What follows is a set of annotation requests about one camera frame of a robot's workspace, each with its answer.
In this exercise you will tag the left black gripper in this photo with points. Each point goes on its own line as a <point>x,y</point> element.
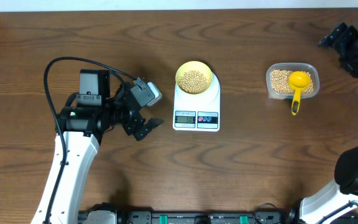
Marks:
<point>132,126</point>

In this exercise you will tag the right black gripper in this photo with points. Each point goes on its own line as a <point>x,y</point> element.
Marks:
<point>338,38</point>

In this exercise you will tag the yellow measuring scoop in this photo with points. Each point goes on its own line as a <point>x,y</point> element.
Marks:
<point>298,81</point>

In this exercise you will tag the pale yellow bowl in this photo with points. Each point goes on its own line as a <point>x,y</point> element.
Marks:
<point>194,65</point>

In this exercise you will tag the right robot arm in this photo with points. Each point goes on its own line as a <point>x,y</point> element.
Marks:
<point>340,195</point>

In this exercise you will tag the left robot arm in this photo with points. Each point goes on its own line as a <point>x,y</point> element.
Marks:
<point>86,116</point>

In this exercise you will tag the white digital kitchen scale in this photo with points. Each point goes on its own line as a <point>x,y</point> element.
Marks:
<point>201,112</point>

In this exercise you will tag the soybeans in bowl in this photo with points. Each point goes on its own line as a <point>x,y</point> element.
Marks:
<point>193,82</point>

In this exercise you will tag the clear plastic container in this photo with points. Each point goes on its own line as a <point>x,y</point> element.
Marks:
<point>303,67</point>

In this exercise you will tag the soybeans in container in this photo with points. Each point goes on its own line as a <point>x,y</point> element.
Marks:
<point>279,82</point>

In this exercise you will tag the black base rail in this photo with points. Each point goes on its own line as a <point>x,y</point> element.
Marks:
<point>106,213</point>

